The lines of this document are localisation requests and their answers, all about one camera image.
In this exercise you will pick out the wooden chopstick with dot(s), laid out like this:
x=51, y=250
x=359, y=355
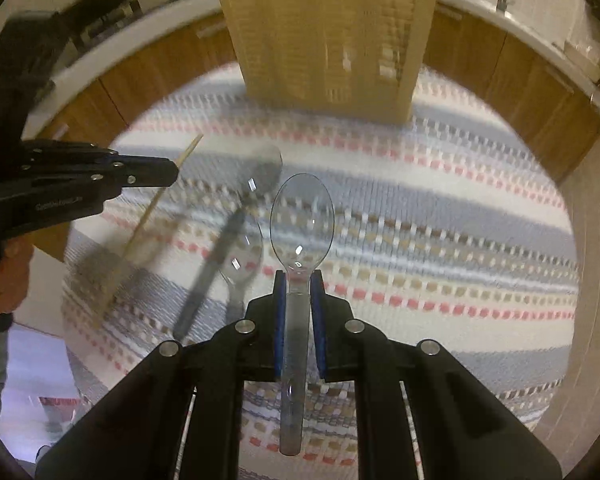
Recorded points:
x=139, y=247

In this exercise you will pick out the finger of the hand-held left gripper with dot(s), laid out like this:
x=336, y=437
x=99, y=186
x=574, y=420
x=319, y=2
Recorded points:
x=150, y=172
x=70, y=151

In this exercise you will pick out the striped woven tablecloth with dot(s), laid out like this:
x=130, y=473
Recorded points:
x=430, y=260

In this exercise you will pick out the wooden base cabinets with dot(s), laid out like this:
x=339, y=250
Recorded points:
x=480, y=70

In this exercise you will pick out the person's left hand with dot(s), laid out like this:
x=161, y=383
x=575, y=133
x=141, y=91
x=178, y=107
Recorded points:
x=7, y=277

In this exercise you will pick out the long clear plastic spoon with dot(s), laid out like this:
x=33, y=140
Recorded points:
x=260, y=170

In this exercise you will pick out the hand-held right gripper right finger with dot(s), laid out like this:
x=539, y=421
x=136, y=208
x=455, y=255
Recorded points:
x=317, y=320

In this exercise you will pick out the yellow slotted plastic basket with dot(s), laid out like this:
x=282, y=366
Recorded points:
x=325, y=35

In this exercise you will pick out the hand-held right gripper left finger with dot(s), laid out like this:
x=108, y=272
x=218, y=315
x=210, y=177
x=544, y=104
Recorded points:
x=279, y=320

